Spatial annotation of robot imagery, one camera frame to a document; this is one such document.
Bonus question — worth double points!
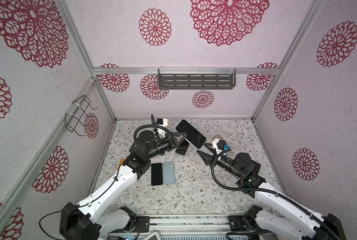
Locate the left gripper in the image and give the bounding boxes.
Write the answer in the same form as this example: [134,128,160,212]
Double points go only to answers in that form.
[146,131,187,160]

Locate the pale green phone case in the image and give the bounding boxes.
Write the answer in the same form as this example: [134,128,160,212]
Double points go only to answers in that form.
[162,162,175,185]

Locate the black phone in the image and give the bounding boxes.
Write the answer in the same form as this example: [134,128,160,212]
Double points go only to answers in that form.
[252,162,261,175]
[175,140,189,156]

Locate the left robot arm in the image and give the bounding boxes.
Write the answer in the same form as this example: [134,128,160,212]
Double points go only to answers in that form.
[59,125,187,240]

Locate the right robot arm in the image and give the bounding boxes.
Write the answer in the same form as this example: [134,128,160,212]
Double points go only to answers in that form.
[197,141,346,240]

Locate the crumpled clear plastic bag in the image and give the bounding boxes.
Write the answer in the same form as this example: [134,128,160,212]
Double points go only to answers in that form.
[212,135,224,141]

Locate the white wooden-top tissue box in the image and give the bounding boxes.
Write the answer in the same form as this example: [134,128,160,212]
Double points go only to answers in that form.
[117,158,126,169]

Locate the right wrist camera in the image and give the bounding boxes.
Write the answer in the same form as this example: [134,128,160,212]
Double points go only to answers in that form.
[211,138,230,153]

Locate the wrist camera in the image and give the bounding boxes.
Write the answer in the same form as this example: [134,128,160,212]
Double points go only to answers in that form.
[211,138,230,153]
[155,118,168,138]

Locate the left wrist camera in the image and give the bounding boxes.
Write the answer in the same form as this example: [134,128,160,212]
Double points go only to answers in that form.
[155,118,168,138]

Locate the grey metal wall shelf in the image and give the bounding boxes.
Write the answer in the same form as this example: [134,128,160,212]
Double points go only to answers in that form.
[157,69,236,90]

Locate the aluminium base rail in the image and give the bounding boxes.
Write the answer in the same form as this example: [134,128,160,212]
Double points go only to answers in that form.
[100,213,275,240]

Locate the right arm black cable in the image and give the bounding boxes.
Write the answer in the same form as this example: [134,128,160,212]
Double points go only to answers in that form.
[210,149,344,240]

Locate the black wire wall rack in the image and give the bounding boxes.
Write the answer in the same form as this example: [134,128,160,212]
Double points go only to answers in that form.
[64,95,99,139]

